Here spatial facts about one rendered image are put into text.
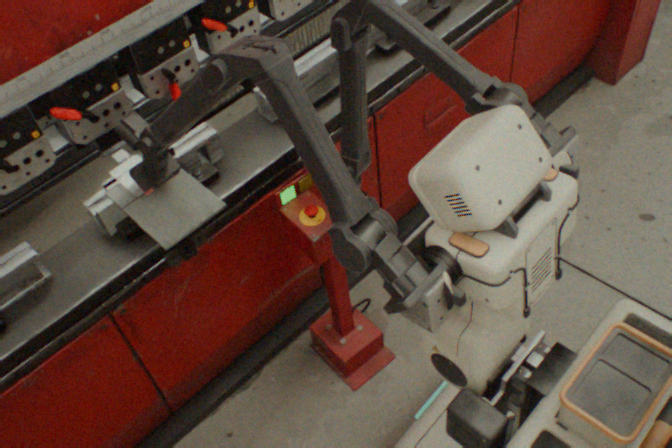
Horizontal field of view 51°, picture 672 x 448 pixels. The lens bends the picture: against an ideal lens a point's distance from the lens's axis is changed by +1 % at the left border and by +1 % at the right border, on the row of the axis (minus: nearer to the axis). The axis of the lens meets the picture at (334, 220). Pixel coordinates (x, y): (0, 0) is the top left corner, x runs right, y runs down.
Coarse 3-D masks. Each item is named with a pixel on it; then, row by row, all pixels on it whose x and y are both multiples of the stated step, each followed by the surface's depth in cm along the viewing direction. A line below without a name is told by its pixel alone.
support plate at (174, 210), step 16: (176, 176) 176; (112, 192) 174; (128, 192) 174; (160, 192) 173; (176, 192) 172; (192, 192) 172; (208, 192) 171; (128, 208) 170; (144, 208) 170; (160, 208) 169; (176, 208) 169; (192, 208) 168; (208, 208) 168; (144, 224) 166; (160, 224) 166; (176, 224) 165; (192, 224) 165; (160, 240) 163; (176, 240) 162
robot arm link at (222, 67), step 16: (208, 64) 117; (224, 64) 116; (208, 80) 119; (224, 80) 116; (192, 96) 130; (208, 96) 127; (224, 96) 130; (176, 112) 137; (192, 112) 134; (144, 128) 146; (160, 128) 143; (176, 128) 141; (160, 144) 146
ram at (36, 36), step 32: (0, 0) 131; (32, 0) 135; (64, 0) 139; (96, 0) 144; (128, 0) 149; (192, 0) 161; (0, 32) 134; (32, 32) 138; (64, 32) 143; (96, 32) 148; (128, 32) 153; (0, 64) 137; (32, 64) 142; (32, 96) 145
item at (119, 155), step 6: (60, 132) 190; (66, 138) 189; (72, 144) 188; (78, 144) 186; (84, 144) 188; (78, 150) 187; (120, 150) 183; (114, 156) 182; (120, 156) 182; (126, 156) 182; (120, 162) 180
